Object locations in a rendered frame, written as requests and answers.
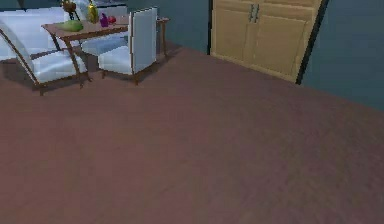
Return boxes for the light wooden double door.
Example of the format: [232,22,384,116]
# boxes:
[207,0,330,85]

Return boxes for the brown wooden table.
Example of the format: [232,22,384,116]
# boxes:
[41,14,170,82]

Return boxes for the yellow green bottle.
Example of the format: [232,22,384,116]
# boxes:
[86,0,100,25]

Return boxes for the green bowl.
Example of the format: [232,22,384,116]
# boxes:
[56,19,85,33]

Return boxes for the brown plant pot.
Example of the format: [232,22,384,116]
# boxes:
[61,0,78,14]

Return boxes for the white sofa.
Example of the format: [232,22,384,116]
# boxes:
[0,5,130,62]

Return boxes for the white chair with wooden frame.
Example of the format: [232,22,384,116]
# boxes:
[97,7,159,86]
[80,34,130,57]
[0,19,93,97]

